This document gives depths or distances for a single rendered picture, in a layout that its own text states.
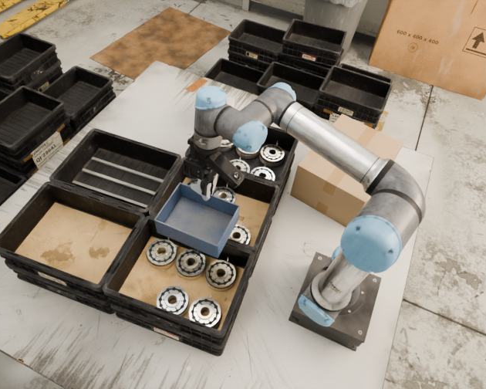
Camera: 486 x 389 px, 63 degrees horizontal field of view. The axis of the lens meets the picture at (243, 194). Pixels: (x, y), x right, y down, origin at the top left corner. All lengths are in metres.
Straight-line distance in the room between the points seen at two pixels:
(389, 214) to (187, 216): 0.62
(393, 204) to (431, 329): 1.67
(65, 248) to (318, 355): 0.94
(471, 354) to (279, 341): 1.33
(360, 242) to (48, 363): 1.08
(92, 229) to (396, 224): 1.07
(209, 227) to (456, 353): 1.68
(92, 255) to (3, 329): 0.37
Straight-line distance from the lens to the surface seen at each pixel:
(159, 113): 2.12
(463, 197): 3.14
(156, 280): 1.40
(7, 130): 2.55
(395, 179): 0.94
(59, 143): 2.52
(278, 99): 1.01
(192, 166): 1.11
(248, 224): 1.51
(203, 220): 1.22
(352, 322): 1.44
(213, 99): 0.96
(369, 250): 0.85
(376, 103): 2.73
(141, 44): 3.93
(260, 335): 1.47
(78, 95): 2.83
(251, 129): 0.92
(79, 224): 1.58
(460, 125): 3.69
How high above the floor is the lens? 2.09
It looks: 52 degrees down
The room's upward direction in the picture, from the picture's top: 6 degrees clockwise
